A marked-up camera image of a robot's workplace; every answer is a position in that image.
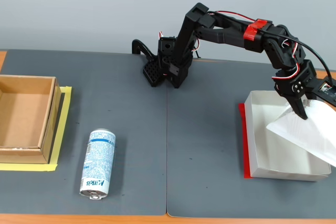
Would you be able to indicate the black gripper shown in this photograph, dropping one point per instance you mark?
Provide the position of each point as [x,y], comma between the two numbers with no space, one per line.
[287,86]

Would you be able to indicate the red tape on arm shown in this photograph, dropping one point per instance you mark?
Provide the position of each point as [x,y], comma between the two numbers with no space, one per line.
[253,31]

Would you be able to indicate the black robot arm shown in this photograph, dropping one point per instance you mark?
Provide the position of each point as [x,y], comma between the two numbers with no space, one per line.
[225,35]

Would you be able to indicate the gray paper box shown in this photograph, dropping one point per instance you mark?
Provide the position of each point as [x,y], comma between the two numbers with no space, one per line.
[260,129]

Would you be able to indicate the brown cardboard box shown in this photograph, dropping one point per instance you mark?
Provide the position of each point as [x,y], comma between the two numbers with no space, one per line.
[21,119]

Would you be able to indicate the red tape strip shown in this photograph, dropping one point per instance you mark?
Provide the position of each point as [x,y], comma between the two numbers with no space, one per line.
[243,134]

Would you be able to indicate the dark gray table mat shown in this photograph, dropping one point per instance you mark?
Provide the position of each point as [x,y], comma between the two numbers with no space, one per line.
[210,108]
[118,103]

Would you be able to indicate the black table clamp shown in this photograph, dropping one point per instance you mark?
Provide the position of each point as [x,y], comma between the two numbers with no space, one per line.
[151,74]

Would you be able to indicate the white blue Milkis can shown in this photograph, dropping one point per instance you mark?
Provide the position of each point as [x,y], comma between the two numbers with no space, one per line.
[98,161]

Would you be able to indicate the yellow masking tape outline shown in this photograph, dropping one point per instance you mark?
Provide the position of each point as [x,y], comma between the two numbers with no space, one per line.
[64,119]

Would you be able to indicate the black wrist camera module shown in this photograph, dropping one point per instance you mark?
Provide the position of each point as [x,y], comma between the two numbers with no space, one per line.
[325,90]

